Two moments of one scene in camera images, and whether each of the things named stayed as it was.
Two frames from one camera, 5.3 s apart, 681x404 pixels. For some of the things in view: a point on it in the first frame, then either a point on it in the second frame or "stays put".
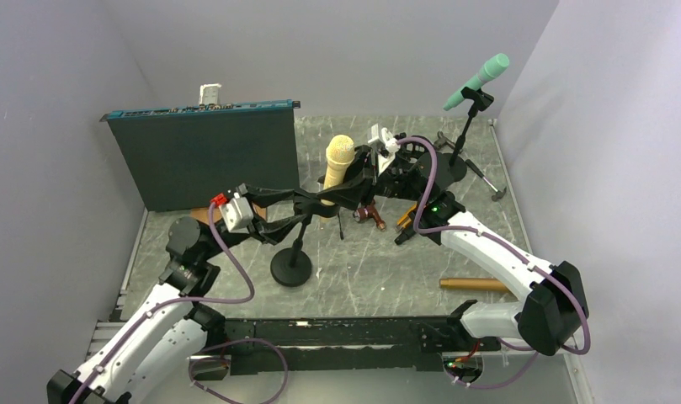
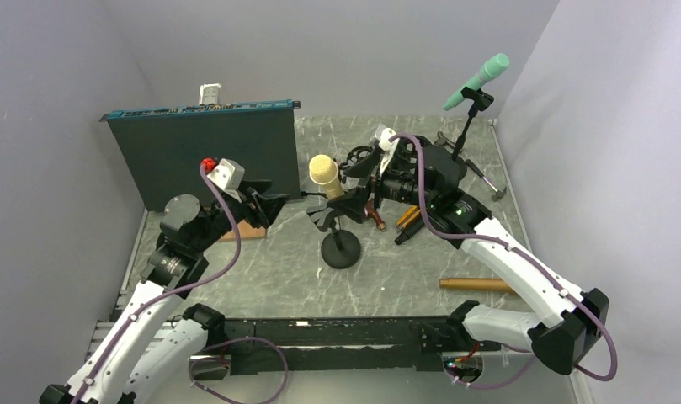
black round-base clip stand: (480, 101) stays put
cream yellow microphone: (339, 153) → (323, 170)
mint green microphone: (493, 67) stays put
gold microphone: (492, 284) stays put
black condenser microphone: (404, 235) stays put
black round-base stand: (292, 267) → (340, 248)
